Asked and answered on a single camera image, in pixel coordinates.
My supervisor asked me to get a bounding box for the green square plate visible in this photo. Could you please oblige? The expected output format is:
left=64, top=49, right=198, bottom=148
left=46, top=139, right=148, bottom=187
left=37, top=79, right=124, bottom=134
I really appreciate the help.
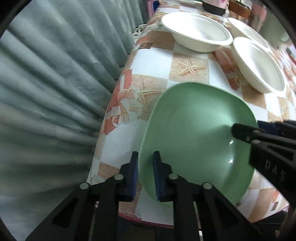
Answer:
left=138, top=82, right=257, bottom=204

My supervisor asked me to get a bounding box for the small white foam plate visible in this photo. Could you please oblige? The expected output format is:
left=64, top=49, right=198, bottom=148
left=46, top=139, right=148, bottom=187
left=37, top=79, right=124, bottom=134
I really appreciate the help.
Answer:
left=227, top=18, right=271, bottom=52

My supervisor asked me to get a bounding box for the large white foam bowl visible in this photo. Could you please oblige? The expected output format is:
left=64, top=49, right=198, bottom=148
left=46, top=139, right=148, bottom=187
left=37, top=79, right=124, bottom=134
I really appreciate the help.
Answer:
left=161, top=12, right=233, bottom=53

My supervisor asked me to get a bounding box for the patterned plastic tablecloth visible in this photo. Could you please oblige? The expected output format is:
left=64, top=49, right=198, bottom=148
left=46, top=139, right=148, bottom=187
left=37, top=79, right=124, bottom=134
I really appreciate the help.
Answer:
left=86, top=0, right=296, bottom=227

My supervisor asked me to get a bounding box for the pink lidded mug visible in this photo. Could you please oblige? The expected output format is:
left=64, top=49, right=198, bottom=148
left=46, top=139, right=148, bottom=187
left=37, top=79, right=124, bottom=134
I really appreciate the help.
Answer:
left=202, top=0, right=228, bottom=16

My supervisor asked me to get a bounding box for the grey-green curtain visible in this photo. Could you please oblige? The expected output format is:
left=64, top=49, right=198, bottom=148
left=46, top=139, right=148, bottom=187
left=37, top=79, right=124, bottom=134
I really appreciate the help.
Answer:
left=1, top=1, right=147, bottom=240

